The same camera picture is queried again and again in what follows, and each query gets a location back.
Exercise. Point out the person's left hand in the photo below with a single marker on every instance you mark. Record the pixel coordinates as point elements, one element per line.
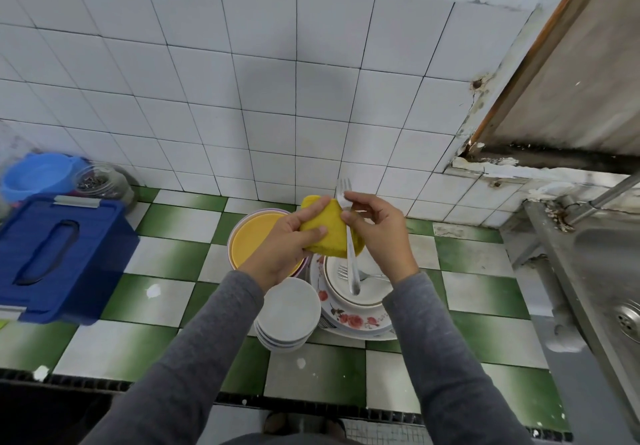
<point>280,250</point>

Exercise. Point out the person's right hand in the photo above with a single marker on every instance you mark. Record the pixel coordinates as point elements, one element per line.
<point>380,235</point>

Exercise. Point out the metal fork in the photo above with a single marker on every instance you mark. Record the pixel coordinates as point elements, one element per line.
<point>353,265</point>
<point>374,278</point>

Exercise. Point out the stack of small white bowls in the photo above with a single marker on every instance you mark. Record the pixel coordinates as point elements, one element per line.
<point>288,310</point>

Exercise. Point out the person's right forearm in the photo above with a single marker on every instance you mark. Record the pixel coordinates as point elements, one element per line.
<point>450,370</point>

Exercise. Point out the person's black shoe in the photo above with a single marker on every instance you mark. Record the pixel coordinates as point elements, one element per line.
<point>275,425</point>
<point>340,425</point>

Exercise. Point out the glass jar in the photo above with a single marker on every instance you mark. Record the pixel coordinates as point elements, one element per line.
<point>103,182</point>

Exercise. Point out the metal faucet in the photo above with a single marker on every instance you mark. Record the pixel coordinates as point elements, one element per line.
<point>600,198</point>

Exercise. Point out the blue plastic box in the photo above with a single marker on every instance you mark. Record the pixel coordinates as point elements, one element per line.
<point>55,258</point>

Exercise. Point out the stainless steel sink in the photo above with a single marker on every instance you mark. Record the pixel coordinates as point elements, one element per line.
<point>600,290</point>

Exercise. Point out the blue plastic bowl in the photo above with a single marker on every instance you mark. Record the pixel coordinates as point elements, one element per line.
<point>40,175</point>

